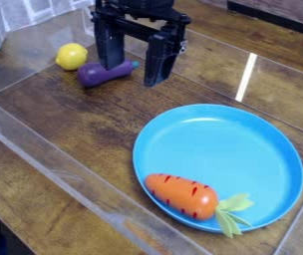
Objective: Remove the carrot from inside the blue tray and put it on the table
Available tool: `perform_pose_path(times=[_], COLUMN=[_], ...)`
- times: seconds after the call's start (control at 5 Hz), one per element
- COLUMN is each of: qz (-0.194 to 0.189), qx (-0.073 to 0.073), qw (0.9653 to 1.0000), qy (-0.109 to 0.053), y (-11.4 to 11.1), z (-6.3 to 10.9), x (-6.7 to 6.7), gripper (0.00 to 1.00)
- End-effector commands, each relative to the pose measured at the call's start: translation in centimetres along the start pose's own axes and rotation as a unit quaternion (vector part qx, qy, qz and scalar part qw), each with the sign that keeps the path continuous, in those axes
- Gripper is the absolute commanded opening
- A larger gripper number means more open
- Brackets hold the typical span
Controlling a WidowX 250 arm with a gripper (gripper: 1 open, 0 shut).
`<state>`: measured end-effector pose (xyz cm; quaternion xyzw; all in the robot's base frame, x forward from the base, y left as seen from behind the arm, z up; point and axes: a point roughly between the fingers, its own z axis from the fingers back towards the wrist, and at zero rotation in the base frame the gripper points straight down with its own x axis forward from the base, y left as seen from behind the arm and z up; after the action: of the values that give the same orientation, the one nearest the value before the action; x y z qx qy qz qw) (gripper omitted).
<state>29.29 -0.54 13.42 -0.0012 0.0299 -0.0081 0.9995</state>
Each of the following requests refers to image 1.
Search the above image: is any purple toy eggplant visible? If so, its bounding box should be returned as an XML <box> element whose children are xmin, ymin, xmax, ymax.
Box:
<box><xmin>77</xmin><ymin>60</ymin><xmax>140</xmax><ymax>88</ymax></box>

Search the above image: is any clear acrylic barrier panel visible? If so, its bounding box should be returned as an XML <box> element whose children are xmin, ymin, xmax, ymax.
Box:
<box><xmin>0</xmin><ymin>107</ymin><xmax>211</xmax><ymax>255</ymax></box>

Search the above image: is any yellow toy lemon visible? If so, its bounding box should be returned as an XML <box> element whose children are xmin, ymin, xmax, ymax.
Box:
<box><xmin>56</xmin><ymin>43</ymin><xmax>88</xmax><ymax>71</ymax></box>

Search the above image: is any white checkered curtain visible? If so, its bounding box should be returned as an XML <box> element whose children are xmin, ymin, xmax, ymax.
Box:
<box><xmin>0</xmin><ymin>0</ymin><xmax>95</xmax><ymax>49</ymax></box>

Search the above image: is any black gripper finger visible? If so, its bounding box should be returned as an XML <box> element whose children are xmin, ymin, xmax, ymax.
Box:
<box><xmin>95</xmin><ymin>19</ymin><xmax>125</xmax><ymax>70</ymax></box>
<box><xmin>144</xmin><ymin>23</ymin><xmax>185</xmax><ymax>87</ymax></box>

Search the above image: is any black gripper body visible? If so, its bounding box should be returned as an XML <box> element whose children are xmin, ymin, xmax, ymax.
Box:
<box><xmin>92</xmin><ymin>0</ymin><xmax>191</xmax><ymax>35</ymax></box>

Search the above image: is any blue plastic tray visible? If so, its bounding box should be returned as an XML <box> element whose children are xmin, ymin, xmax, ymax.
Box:
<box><xmin>133</xmin><ymin>104</ymin><xmax>303</xmax><ymax>231</ymax></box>

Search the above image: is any orange toy carrot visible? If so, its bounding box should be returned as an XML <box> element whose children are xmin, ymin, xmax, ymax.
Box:
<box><xmin>144</xmin><ymin>173</ymin><xmax>252</xmax><ymax>238</ymax></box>

